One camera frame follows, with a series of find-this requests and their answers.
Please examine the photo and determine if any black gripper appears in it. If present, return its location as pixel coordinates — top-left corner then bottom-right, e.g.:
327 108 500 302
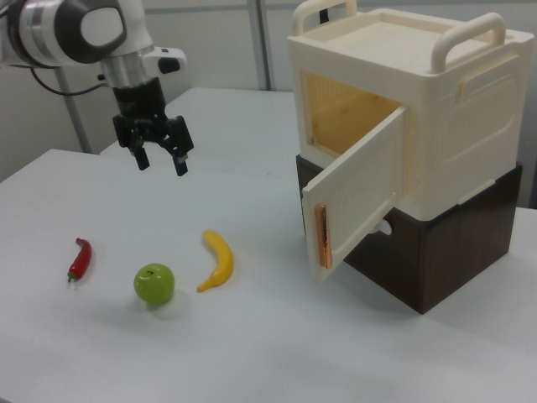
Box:
112 76 196 178

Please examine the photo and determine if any copper door handle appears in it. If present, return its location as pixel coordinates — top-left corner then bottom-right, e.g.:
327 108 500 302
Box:
314 202 334 269

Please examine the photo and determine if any cream cabinet door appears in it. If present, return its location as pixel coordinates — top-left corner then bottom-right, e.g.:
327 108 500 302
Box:
300 104 409 285

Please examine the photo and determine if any cream plastic cabinet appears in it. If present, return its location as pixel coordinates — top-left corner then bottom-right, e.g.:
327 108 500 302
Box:
286 0 535 220

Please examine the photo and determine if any yellow toy banana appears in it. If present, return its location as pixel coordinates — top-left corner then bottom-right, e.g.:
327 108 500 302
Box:
196 228 235 294

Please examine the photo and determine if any red toy chili pepper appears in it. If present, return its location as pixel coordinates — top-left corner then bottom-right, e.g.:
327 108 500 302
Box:
66 237 93 284

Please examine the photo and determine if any green toy apple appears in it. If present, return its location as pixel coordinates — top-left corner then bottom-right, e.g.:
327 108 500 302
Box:
133 262 176 306

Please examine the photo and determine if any dark brown drawer box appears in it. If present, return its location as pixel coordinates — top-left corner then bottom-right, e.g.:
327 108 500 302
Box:
295 153 524 317

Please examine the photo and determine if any grey partition post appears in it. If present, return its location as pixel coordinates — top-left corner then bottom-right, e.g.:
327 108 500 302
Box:
246 0 274 92
55 66 94 155

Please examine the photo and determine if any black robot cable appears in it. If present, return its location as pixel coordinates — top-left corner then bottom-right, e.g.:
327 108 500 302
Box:
29 65 111 97

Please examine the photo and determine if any cream cabinet carry handle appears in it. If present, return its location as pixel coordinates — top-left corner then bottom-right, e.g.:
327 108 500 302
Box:
291 0 359 35
431 12 507 73

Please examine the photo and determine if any white drawer handle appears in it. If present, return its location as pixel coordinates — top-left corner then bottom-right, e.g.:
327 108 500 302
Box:
368 217 395 238

